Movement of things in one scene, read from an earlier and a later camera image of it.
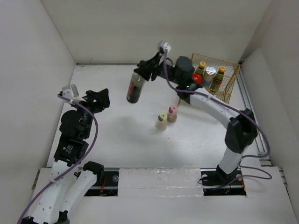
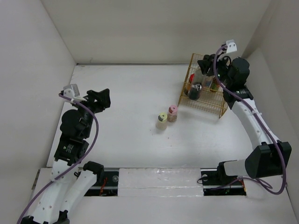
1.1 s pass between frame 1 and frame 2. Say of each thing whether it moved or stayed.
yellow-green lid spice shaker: stayed
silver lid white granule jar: stayed
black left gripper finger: stayed
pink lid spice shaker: stayed
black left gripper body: stayed
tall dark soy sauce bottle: moved
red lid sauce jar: moved
